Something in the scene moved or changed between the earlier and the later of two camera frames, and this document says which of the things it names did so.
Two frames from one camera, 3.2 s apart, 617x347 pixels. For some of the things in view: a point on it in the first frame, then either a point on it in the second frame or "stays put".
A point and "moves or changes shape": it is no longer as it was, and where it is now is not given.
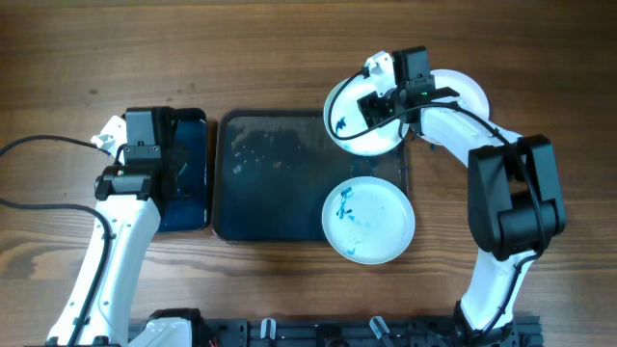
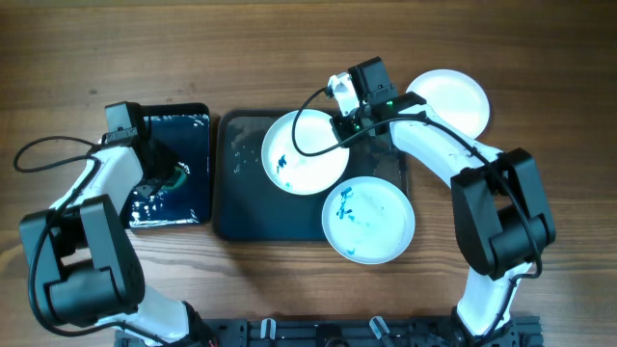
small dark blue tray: (189, 212) stays put
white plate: (346, 126) moves or changes shape
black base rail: (185, 328) stays put
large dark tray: (274, 171) stays put
